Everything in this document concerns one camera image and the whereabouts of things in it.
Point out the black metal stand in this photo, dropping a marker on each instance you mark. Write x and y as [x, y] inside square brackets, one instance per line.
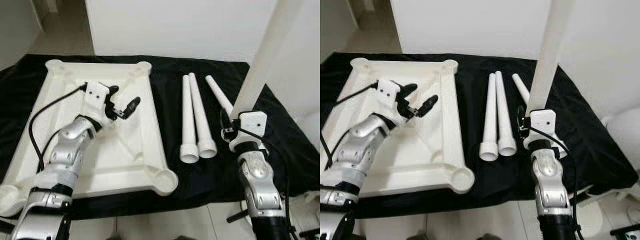
[627, 231]

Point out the black cloth cover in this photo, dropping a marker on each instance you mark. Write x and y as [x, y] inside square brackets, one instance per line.
[475, 100]
[170, 100]

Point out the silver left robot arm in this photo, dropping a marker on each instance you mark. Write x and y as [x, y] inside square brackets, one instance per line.
[70, 145]
[365, 145]

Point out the white plastic table leg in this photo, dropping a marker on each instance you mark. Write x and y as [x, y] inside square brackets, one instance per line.
[217, 92]
[550, 50]
[265, 55]
[200, 120]
[520, 87]
[504, 120]
[188, 120]
[490, 120]

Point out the grey robot right leg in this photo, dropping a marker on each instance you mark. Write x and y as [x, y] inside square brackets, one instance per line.
[185, 237]
[487, 237]

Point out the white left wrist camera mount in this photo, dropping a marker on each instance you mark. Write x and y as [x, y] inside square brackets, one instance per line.
[387, 90]
[95, 92]

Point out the black metal frame bar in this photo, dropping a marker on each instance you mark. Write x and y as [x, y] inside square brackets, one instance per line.
[237, 217]

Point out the white plastic table top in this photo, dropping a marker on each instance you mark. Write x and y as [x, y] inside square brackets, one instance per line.
[430, 170]
[125, 165]

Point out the grey robot left leg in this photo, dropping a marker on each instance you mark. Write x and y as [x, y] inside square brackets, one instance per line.
[420, 236]
[112, 237]

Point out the grey robot leg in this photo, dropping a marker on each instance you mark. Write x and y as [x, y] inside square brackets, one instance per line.
[420, 236]
[112, 237]
[185, 237]
[487, 237]

